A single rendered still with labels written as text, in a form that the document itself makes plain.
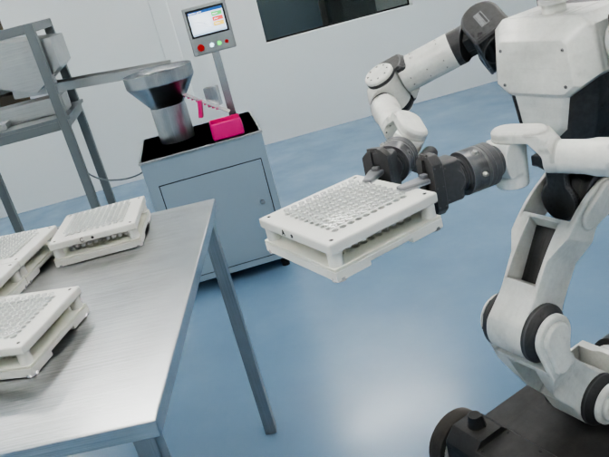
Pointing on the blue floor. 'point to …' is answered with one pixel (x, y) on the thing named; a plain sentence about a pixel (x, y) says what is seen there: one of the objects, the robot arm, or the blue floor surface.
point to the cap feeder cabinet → (218, 188)
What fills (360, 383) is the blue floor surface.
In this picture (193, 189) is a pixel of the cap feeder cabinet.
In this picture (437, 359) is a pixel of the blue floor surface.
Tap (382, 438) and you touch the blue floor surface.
